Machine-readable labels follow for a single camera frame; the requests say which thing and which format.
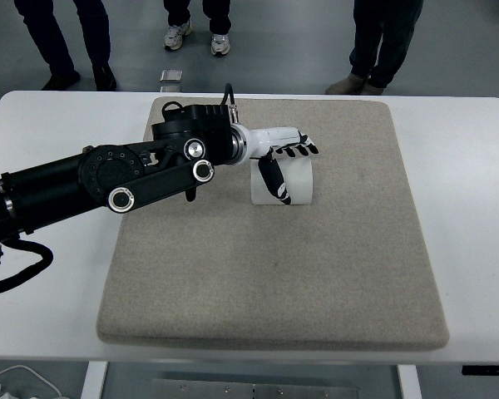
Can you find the grey metal plate with screws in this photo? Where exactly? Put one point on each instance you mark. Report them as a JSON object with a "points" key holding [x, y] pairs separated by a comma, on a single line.
{"points": [[253, 390]]}

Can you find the grey-brown felt mat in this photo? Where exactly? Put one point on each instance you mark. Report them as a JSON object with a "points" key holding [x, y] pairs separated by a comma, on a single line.
{"points": [[274, 270]]}

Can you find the person with black shoes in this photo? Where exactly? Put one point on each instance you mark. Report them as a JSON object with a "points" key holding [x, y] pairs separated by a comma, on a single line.
{"points": [[45, 33]]}

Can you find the person with white sneakers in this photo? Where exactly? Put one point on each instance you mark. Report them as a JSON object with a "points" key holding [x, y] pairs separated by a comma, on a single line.
{"points": [[218, 16]]}

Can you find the black table control panel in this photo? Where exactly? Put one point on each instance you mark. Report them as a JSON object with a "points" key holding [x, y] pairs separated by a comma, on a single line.
{"points": [[488, 370]]}

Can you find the white cup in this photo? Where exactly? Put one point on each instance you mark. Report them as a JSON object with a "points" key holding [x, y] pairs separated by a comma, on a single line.
{"points": [[301, 183]]}

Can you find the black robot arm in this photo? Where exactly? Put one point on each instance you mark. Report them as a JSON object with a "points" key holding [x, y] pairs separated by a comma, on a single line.
{"points": [[45, 187]]}

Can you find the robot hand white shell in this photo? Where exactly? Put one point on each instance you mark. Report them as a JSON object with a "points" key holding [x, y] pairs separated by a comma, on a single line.
{"points": [[270, 139]]}

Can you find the person with tan boots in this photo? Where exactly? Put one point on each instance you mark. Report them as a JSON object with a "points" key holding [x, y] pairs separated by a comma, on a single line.
{"points": [[378, 41]]}

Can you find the white table leg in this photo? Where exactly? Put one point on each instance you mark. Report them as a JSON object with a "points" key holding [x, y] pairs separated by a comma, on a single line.
{"points": [[93, 382], [408, 384]]}

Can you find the silver floor socket box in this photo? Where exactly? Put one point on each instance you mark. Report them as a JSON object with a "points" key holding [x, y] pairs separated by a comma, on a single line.
{"points": [[171, 75]]}

